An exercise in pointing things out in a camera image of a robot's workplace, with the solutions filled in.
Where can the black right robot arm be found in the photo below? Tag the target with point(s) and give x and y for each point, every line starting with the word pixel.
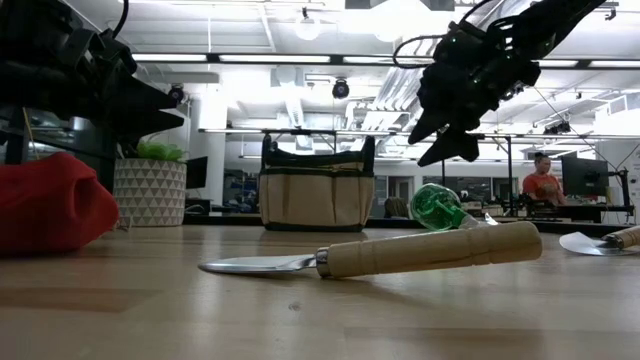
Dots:
pixel 550 20

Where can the black background desk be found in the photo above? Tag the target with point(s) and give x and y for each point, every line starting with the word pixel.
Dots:
pixel 590 212

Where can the red gardening glove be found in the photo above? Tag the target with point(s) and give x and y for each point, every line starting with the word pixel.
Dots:
pixel 50 205

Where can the black aluminium table frame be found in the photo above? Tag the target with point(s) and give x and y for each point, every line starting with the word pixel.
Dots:
pixel 230 219

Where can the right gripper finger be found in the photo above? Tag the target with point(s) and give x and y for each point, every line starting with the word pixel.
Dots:
pixel 455 145
pixel 432 125

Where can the succulent in white patterned pot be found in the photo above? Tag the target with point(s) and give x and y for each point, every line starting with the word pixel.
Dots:
pixel 150 195

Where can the round white ceiling lamp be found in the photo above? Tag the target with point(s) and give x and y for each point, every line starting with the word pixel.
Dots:
pixel 307 29

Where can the black ceiling spotlight cluster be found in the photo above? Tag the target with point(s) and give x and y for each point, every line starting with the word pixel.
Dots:
pixel 559 129

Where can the small black monitor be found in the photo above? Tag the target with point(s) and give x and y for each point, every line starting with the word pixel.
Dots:
pixel 196 172

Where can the large black monitor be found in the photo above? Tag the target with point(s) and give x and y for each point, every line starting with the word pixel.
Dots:
pixel 585 175

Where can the dark background cabinet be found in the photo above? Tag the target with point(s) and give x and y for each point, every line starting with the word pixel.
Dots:
pixel 75 135

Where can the tan chair back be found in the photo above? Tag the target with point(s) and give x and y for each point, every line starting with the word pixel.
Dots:
pixel 396 207

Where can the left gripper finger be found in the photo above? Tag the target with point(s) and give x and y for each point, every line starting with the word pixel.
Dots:
pixel 147 121
pixel 140 95

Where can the long ceiling light bar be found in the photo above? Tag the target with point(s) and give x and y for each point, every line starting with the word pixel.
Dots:
pixel 337 59

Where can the black round ceiling fixture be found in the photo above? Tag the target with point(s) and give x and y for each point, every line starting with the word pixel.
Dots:
pixel 341 90
pixel 177 90

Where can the beige green-trimmed gardening bag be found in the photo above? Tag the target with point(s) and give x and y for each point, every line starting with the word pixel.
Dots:
pixel 315 200

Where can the black background rig frame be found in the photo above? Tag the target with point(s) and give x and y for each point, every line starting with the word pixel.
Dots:
pixel 300 132

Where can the person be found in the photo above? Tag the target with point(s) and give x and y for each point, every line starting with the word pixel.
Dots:
pixel 542 185

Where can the green spray bottle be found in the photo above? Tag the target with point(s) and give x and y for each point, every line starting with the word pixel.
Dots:
pixel 435 207

